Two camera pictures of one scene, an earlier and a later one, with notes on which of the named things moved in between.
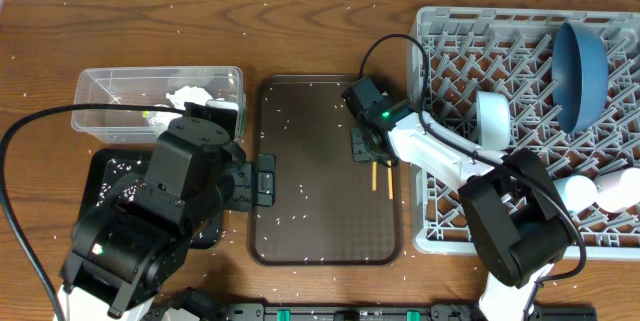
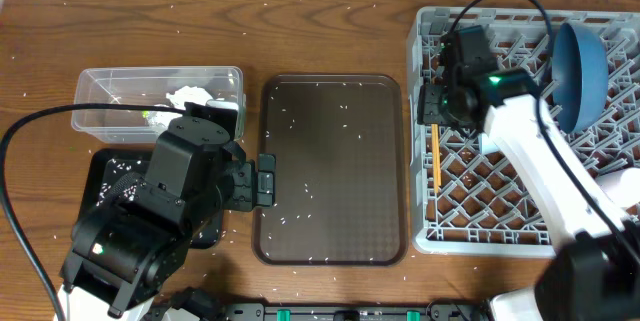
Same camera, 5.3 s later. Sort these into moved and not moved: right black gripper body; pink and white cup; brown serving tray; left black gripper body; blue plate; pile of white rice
Moved: right black gripper body
Not moved: pile of white rice; blue plate; brown serving tray; pink and white cup; left black gripper body
